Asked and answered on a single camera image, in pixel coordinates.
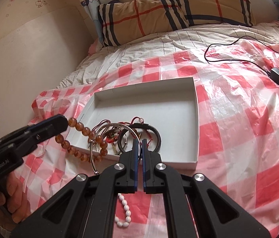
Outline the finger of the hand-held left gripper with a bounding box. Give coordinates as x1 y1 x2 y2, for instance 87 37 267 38
18 114 70 135
0 126 64 159

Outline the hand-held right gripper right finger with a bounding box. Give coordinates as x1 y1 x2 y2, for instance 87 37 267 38
141 139 271 238

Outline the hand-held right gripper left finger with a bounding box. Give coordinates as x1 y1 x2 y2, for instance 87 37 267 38
9 139 141 238

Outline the amber bead bracelet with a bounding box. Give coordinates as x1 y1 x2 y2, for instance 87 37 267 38
55 117 109 163

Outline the black bangle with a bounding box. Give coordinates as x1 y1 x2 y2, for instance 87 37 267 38
118 123 163 155

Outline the red string bracelet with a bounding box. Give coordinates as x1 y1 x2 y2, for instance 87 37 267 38
92 118 155 152

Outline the silver bangle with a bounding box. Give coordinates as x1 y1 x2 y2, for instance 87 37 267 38
87 121 143 174

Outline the white bead bracelet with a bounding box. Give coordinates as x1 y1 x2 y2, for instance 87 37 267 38
114 193 133 228

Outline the white shallow cardboard box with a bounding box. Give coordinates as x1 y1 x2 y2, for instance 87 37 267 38
66 77 200 171

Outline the person's left hand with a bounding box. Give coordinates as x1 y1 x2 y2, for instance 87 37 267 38
0 172 31 225

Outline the pink pillow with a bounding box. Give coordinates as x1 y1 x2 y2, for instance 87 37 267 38
88 38 103 55

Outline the red white checked plastic sheet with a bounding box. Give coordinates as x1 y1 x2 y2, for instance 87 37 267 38
18 38 279 238

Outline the white striped quilt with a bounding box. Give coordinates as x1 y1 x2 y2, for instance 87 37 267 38
56 21 279 90

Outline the tan plaid pillow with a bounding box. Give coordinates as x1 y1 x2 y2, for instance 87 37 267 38
97 0 190 47
157 0 257 28

